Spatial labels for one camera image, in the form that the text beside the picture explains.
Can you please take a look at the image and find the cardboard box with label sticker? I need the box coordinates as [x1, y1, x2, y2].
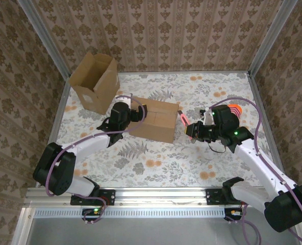
[68, 52, 120, 115]

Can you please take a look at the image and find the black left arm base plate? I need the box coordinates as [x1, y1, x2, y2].
[70, 189, 116, 206]

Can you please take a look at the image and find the white slotted cable duct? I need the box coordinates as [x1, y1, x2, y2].
[33, 208, 293, 219]

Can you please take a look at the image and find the small black controller board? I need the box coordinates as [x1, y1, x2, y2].
[223, 208, 245, 222]
[81, 208, 104, 222]

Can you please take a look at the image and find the plush doll with black hair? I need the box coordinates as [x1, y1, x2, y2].
[227, 103, 244, 122]

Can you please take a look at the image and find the aluminium table side rail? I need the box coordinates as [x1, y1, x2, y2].
[246, 72, 290, 186]
[35, 74, 73, 188]

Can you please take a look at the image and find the brown cardboard box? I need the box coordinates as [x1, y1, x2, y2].
[129, 96, 180, 144]

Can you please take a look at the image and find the grey metal shelf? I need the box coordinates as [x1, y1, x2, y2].
[10, 206, 302, 245]

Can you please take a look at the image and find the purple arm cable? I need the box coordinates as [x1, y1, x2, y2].
[45, 94, 146, 225]
[208, 98, 302, 245]

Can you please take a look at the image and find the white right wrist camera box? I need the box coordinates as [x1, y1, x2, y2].
[200, 109, 214, 126]

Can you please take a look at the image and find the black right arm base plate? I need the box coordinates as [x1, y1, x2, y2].
[206, 188, 253, 206]

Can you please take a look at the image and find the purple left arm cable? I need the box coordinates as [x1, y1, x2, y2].
[45, 94, 146, 225]

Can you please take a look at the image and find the aluminium mounting rail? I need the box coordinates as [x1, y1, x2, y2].
[23, 185, 301, 207]

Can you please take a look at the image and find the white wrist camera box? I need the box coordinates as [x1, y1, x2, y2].
[115, 94, 133, 105]
[200, 109, 214, 126]

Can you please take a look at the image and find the floral table cover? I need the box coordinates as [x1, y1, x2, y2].
[48, 72, 282, 189]

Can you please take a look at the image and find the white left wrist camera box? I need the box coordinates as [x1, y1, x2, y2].
[115, 94, 133, 105]

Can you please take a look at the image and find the pink utility knife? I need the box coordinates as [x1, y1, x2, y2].
[177, 109, 196, 141]

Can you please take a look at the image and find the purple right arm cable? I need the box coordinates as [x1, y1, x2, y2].
[208, 98, 302, 245]

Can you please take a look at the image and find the aluminium frame post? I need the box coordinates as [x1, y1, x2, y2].
[17, 0, 72, 80]
[247, 0, 298, 77]

